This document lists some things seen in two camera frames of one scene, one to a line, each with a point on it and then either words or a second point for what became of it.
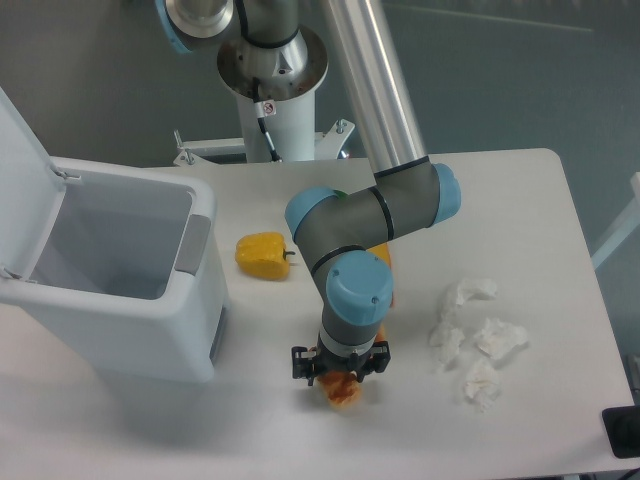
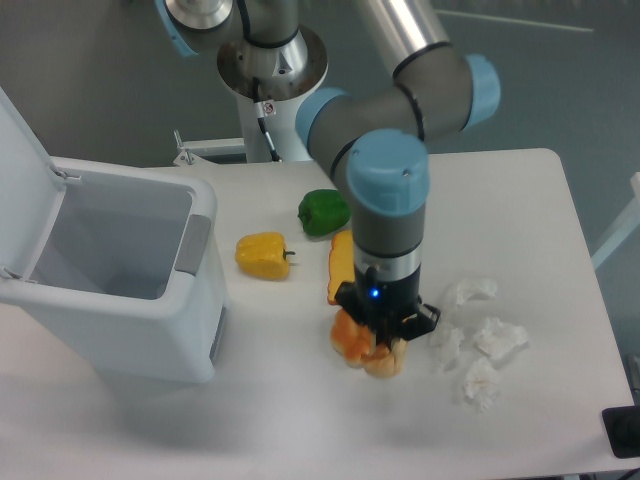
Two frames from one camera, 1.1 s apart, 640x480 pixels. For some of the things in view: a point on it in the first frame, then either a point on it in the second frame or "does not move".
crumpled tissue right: [497, 339] does not move
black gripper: [376, 358] -> [384, 304]
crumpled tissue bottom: [482, 384] does not move
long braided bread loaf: [342, 389] -> [383, 361]
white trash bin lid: [32, 192] does not move
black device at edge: [622, 426] does not move
